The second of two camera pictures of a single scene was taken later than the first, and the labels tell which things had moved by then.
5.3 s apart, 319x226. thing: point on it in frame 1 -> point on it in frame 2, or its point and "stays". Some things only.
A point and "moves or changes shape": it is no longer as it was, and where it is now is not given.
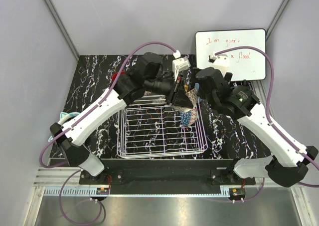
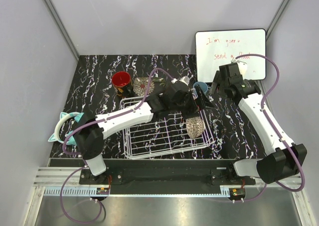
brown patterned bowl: x=192 y=95 moves or changes shape
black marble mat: x=151 y=127 stays
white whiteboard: x=244 y=64 stays
